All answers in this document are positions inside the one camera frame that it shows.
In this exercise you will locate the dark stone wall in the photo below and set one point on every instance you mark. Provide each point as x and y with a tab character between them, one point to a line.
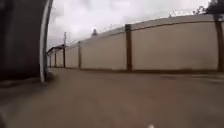
20	40

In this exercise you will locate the small tree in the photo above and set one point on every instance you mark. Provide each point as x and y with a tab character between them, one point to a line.
94	32

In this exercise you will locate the brown-grey asphalt road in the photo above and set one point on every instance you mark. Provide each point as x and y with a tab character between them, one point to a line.
116	100

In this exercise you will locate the robot's own part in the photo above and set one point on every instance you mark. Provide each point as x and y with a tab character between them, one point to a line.
151	126

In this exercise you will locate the thin dark pole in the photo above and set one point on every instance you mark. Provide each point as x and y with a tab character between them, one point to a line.
64	50

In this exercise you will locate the pale panel wall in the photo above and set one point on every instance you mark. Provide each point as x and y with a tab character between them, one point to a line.
166	46

